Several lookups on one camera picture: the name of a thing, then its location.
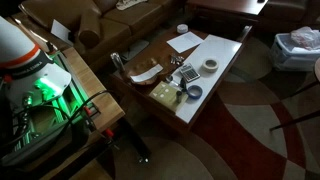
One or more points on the silver scoop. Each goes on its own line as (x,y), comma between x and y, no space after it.
(170,79)

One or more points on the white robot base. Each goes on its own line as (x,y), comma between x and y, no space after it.
(23,66)

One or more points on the wooden tray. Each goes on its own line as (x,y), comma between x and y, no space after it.
(144,66)

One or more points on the small metal cylinder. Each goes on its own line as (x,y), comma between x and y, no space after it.
(178,96)

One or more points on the white paper strip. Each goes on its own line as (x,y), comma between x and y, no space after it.
(147,75)

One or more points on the blue tape roll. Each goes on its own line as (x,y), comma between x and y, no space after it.
(194,91)

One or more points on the dark wooden coffee table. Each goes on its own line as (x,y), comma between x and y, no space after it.
(160,49)

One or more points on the grey calculator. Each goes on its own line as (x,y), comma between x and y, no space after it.
(188,72)

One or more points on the pile of silver clips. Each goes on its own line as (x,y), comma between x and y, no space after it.
(178,60)

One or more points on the white board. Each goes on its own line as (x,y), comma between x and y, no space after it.
(213,47)

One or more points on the silver metal tumbler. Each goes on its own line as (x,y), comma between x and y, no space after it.
(117,61)

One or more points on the beige masking tape roll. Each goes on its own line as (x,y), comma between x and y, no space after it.
(210,65)

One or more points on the white paper sheet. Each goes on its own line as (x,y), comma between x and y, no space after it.
(185,42)

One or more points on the small white round container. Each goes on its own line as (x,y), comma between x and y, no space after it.
(182,28)

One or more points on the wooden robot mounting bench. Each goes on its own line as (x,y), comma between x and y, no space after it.
(54,133)

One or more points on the brown leather sofa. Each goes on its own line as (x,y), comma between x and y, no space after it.
(118,29)

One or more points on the brown cylindrical bolster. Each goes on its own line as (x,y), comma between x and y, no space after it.
(89,31)

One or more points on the dark wooden side table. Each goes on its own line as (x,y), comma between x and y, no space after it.
(225,15)

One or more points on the white cloth on sofa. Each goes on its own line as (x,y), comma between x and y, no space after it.
(125,4)

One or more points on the patterned area rug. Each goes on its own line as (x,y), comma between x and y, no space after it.
(245,131)

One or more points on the white card on sofa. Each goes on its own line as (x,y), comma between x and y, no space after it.
(62,32)

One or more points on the translucent plastic storage bin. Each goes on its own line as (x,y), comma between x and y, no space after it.
(286,55)

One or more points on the crumpled plastic bag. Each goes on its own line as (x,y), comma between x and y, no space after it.
(306,37)

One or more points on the red handled clamp lower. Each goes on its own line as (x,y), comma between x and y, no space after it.
(108,134)

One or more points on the red handled clamp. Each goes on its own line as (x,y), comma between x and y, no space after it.
(108,134)
(89,121)

